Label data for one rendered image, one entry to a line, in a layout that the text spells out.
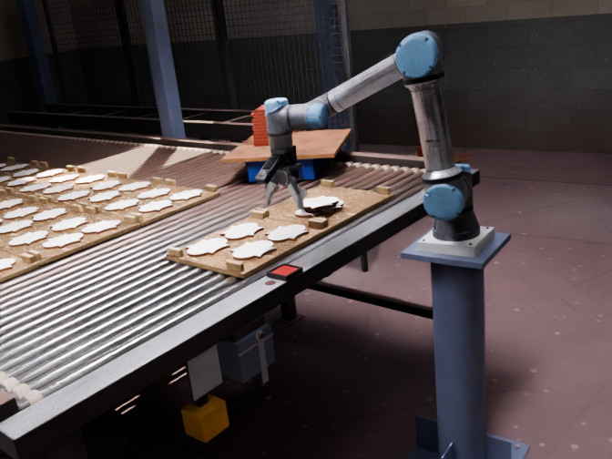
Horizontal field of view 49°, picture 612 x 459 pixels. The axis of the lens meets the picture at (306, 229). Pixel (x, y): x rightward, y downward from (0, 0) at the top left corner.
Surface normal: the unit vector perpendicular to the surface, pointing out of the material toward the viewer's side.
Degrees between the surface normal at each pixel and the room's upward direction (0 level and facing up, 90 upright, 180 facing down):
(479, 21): 90
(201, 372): 90
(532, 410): 0
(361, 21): 90
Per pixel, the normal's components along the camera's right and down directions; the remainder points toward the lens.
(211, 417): 0.77, 0.14
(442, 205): -0.32, 0.45
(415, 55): -0.37, 0.20
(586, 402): -0.10, -0.94
